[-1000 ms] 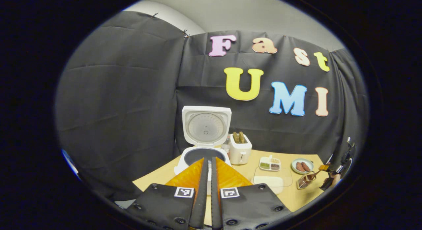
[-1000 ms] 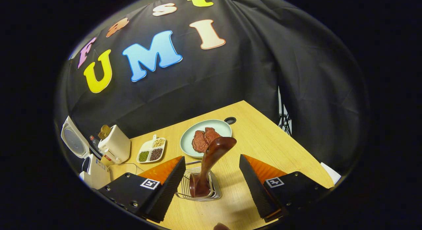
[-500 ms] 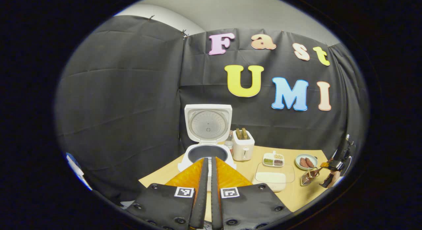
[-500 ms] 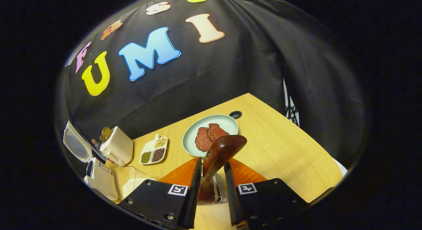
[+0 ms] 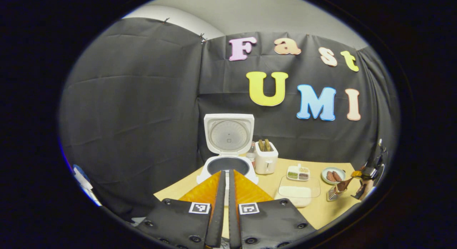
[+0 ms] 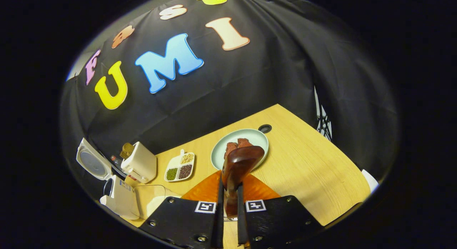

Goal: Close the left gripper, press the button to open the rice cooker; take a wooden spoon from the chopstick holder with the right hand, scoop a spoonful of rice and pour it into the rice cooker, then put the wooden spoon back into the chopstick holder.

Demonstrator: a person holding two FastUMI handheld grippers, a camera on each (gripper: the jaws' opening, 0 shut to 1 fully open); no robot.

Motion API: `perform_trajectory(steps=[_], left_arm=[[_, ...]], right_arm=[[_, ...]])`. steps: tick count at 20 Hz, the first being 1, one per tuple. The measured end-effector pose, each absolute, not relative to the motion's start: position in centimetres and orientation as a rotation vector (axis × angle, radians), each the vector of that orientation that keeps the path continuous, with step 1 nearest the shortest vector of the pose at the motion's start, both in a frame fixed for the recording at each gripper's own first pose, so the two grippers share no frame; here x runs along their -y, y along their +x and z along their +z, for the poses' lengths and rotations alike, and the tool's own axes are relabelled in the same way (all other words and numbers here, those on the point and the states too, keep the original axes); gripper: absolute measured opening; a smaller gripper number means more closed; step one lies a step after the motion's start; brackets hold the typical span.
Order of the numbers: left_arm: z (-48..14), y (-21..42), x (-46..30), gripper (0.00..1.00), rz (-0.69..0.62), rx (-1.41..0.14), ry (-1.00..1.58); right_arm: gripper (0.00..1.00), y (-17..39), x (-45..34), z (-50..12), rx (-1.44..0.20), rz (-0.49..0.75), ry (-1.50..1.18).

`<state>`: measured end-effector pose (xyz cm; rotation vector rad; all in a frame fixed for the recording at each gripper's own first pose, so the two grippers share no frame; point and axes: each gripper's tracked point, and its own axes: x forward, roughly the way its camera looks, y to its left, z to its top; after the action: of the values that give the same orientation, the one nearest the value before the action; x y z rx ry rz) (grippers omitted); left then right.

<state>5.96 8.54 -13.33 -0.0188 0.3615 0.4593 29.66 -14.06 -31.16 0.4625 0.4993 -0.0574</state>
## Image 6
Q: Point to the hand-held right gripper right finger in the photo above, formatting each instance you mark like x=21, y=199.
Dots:
x=241, y=224

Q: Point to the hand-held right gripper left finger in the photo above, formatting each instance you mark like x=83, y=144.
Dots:
x=220, y=224

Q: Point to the wooden spoon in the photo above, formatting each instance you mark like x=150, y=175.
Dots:
x=239, y=163

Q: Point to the clear box of rice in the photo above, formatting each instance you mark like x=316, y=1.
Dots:
x=160, y=204

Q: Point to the white rice cooker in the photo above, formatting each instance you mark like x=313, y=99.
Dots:
x=121, y=199

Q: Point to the white divided bean dish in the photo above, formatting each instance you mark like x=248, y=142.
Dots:
x=179, y=167

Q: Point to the pale green plate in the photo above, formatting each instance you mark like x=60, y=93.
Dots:
x=257, y=138

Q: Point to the black table grommet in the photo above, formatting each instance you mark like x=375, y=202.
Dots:
x=265, y=128

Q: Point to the clear water bottle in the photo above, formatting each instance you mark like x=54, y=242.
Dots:
x=132, y=177

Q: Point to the white toaster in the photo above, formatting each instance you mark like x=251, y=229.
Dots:
x=141, y=163

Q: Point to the brown bread slice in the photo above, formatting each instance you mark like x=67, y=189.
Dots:
x=126, y=151

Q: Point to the black backdrop cloth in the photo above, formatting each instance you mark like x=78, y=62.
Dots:
x=250, y=81

